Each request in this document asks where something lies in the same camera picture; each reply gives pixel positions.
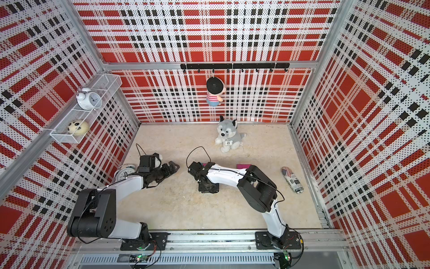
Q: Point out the white alarm clock on shelf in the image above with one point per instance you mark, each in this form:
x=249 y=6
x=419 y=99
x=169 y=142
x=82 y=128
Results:
x=89 y=100

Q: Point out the left electronics board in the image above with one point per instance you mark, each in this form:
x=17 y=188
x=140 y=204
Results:
x=138 y=258

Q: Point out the grey husky plush toy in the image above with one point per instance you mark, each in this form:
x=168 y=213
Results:
x=228 y=135

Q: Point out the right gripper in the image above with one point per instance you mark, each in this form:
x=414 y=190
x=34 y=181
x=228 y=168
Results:
x=202 y=189

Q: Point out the magenta rectangular block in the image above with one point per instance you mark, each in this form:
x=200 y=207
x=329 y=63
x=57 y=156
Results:
x=242 y=166

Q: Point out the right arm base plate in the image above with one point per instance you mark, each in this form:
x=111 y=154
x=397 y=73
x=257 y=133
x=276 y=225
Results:
x=289 y=240

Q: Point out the white wire shelf basket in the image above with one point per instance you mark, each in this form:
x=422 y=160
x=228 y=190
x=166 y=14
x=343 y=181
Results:
x=106 y=85

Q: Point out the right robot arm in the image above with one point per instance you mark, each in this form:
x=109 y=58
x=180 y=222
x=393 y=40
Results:
x=258 y=190

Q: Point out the right electronics board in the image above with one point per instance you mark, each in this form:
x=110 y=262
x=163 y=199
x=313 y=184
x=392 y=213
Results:
x=282 y=260

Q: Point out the electronics board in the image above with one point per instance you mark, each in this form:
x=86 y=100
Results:
x=138 y=258
x=282 y=260

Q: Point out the black hook rail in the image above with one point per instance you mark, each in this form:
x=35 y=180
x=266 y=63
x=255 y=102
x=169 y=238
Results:
x=219 y=66

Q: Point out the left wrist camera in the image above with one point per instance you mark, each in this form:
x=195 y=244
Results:
x=157 y=160

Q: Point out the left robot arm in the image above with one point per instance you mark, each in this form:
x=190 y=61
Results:
x=94 y=215

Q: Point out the panda face ball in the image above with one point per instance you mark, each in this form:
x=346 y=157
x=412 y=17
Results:
x=78 y=128

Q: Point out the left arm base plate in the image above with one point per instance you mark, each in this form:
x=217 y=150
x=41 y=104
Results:
x=149 y=242

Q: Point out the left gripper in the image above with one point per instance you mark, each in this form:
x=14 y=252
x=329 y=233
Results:
x=165 y=166

